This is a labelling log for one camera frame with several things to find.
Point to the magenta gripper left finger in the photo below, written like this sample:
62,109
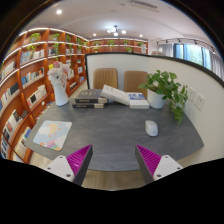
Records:
72,167

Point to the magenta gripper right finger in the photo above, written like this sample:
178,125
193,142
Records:
153,166

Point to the white computer mouse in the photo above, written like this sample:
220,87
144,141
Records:
151,128

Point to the colourful cartoon mouse pad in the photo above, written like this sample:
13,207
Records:
52,134

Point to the lower dark hardcover book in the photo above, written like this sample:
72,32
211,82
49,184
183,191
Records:
88,105

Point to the dark hardcover book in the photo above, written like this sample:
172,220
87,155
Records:
90,96
88,105

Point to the white and blue flat book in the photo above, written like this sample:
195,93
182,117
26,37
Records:
137,101

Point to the upper dark hardcover book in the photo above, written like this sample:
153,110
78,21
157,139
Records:
90,96

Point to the potted green ivy plant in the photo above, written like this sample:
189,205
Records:
164,84

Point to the white leaning book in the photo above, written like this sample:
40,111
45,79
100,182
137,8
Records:
115,94

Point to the right tan chair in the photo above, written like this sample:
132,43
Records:
133,80

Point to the tan chair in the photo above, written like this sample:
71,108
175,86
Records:
105,76
133,80

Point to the orange wooden bookshelf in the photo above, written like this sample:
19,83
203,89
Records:
25,90

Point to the white vase with flowers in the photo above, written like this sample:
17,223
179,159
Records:
58,77

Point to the left tan chair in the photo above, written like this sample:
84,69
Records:
105,76

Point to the ceiling lamp cluster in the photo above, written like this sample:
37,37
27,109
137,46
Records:
116,31

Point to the white wall power sockets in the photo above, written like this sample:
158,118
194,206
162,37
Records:
196,98

